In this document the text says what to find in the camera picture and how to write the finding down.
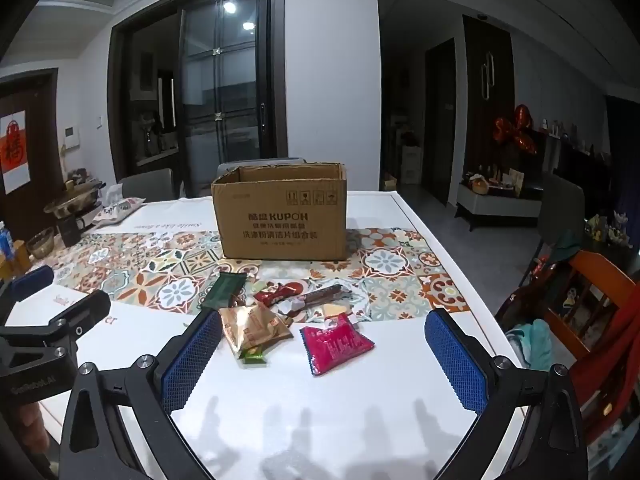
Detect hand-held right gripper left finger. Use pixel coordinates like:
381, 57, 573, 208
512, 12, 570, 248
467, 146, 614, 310
60, 308, 223, 480

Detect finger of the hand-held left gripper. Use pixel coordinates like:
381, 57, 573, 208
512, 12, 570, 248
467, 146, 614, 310
0, 265, 55, 313
42, 289, 112, 346

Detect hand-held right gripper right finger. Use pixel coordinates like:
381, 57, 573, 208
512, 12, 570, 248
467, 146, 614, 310
424, 308, 590, 480

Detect green snack packet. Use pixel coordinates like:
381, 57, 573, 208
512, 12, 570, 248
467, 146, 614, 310
197, 274, 249, 314

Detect red and white snack packet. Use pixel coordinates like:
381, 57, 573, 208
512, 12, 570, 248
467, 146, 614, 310
254, 281, 304, 309

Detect pink snack packet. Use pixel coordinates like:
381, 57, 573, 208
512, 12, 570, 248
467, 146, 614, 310
300, 314, 376, 376

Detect brown cardboard box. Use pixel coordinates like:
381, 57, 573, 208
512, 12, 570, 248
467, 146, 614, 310
211, 162, 348, 262

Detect glass bowl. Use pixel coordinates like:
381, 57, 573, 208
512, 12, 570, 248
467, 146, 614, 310
26, 227, 56, 259

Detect blue bottle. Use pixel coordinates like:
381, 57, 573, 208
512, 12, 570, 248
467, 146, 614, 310
0, 222, 16, 262

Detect black mug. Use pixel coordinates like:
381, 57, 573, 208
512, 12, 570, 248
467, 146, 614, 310
56, 215, 89, 247

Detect gold snack packet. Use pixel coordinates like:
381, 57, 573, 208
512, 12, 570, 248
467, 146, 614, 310
219, 305, 294, 359

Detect teal cloth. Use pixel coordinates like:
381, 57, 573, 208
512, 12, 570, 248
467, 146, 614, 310
505, 320, 554, 369

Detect metal hot pot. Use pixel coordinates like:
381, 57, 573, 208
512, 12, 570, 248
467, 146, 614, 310
44, 182, 107, 219

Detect white leaf print bag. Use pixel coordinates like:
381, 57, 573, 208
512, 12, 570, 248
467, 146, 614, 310
92, 197, 146, 225

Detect tile patterned tablecloth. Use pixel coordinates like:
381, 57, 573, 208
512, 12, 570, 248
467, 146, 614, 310
5, 190, 532, 480

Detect red and white door poster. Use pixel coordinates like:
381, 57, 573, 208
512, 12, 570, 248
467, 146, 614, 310
0, 110, 31, 194

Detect grey dining chair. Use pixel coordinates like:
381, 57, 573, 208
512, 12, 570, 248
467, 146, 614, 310
520, 172, 587, 282
217, 157, 307, 177
117, 169, 176, 202

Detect white low cabinet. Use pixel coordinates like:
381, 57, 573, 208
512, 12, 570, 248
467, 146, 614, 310
455, 182, 544, 231

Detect orange wooden chair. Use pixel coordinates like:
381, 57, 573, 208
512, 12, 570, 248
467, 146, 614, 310
495, 250, 640, 361

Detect white box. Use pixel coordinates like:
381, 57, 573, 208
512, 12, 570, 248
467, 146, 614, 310
400, 146, 424, 185

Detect red foil balloons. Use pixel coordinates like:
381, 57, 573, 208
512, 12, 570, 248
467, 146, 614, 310
492, 105, 539, 157

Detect sliding glass door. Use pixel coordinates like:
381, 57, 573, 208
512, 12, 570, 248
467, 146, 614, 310
177, 0, 279, 199

